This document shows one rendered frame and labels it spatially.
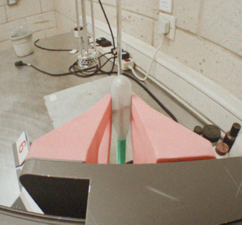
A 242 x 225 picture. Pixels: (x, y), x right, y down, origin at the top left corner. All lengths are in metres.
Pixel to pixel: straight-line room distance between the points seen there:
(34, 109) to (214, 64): 0.60
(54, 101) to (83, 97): 0.10
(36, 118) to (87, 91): 0.20
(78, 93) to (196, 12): 0.48
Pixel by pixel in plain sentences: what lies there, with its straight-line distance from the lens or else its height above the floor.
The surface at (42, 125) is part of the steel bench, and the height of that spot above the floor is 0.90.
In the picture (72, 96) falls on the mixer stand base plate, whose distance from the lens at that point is 0.71.
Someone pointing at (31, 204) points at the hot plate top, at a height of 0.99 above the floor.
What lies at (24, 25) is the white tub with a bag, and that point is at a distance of 1.18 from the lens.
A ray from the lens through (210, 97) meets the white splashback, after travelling 0.61.
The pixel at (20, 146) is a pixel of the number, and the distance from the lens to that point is 0.58.
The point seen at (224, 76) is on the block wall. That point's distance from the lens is 0.60.
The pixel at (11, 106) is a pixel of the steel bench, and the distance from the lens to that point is 0.78.
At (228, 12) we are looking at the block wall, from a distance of 0.57.
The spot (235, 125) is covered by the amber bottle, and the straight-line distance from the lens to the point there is 0.52.
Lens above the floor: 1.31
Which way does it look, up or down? 37 degrees down
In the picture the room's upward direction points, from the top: 1 degrees counter-clockwise
